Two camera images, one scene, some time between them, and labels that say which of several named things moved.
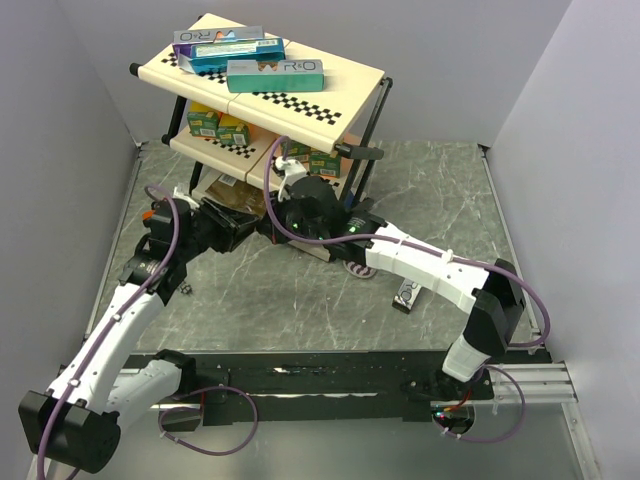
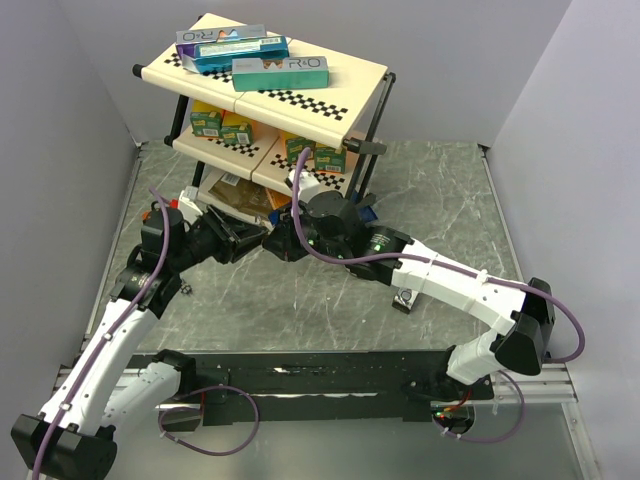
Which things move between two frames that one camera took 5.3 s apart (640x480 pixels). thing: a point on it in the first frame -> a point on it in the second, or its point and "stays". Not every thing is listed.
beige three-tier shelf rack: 247,97 stays
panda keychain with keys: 186,289 stays
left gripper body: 216,229 -> 217,238
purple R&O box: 184,40 stays
